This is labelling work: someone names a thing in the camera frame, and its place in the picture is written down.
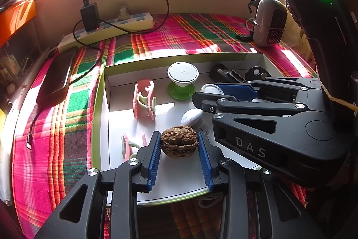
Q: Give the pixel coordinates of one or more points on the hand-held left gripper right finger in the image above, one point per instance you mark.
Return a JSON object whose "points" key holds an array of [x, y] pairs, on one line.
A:
{"points": [[205, 163]]}

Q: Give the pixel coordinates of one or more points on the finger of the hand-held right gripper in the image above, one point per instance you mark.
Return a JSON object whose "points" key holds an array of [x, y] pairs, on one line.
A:
{"points": [[237, 91], [246, 127]]}

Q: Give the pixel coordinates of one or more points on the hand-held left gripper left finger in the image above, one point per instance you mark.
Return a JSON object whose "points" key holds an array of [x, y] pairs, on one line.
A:
{"points": [[155, 160]]}

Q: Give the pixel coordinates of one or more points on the brown walnut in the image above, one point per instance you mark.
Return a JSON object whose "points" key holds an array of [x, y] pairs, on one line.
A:
{"points": [[179, 141]]}

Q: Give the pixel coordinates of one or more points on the white cardboard box green rim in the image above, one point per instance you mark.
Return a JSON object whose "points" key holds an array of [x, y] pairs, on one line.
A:
{"points": [[120, 124]]}

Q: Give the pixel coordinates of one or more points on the pink green clip holder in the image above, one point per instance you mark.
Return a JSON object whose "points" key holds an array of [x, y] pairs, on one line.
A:
{"points": [[138, 104], [126, 151]]}

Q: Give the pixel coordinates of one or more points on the white egg-shaped object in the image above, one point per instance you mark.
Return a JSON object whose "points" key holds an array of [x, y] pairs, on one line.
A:
{"points": [[191, 117]]}

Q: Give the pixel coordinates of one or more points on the black plug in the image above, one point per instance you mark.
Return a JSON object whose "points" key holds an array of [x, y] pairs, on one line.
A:
{"points": [[244, 37]]}

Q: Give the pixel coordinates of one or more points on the small fan heater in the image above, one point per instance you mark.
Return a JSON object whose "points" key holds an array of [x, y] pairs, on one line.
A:
{"points": [[265, 21]]}

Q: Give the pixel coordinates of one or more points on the plaid blanket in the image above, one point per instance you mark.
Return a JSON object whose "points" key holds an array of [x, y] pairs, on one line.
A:
{"points": [[56, 158]]}

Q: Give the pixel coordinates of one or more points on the cream power strip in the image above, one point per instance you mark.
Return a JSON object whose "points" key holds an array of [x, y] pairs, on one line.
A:
{"points": [[67, 43], [137, 21]]}

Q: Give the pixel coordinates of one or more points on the black smartphone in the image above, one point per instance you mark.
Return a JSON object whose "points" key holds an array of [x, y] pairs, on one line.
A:
{"points": [[56, 74]]}

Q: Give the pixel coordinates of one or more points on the grey plug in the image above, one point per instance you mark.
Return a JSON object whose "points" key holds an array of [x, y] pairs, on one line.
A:
{"points": [[123, 12]]}

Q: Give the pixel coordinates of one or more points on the white cloth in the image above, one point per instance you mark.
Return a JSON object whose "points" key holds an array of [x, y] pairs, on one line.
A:
{"points": [[7, 158]]}

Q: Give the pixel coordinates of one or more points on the black charger adapter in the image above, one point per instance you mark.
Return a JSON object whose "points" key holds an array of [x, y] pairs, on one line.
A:
{"points": [[90, 16]]}

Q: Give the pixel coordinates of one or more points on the orange box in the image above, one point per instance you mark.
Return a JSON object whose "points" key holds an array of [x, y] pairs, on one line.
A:
{"points": [[16, 18]]}

